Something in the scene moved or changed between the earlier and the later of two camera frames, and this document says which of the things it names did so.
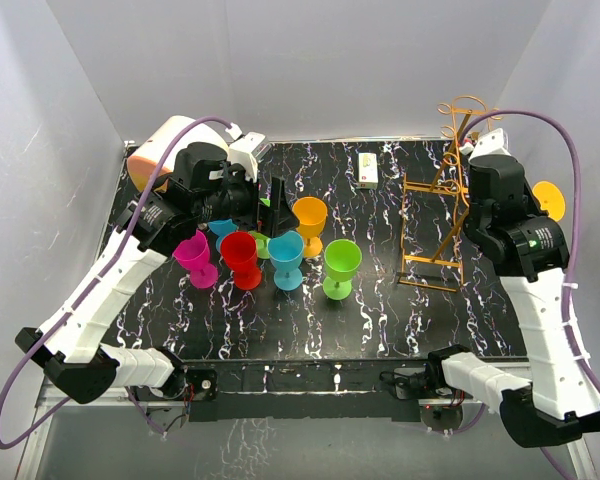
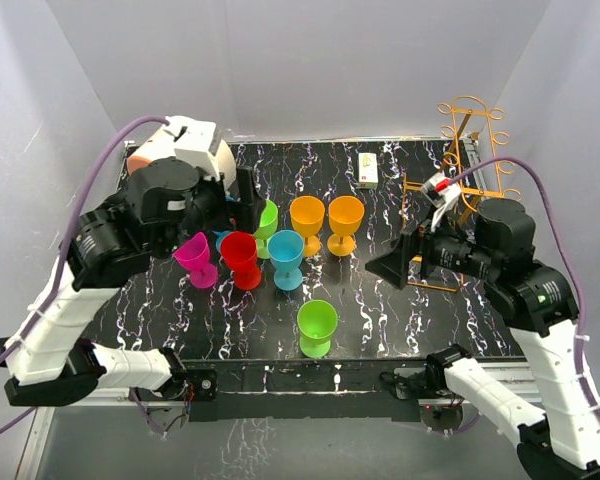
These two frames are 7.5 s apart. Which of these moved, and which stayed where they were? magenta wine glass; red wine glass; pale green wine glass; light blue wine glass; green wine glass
Moved: green wine glass
Stayed: red wine glass; pale green wine glass; magenta wine glass; light blue wine glass
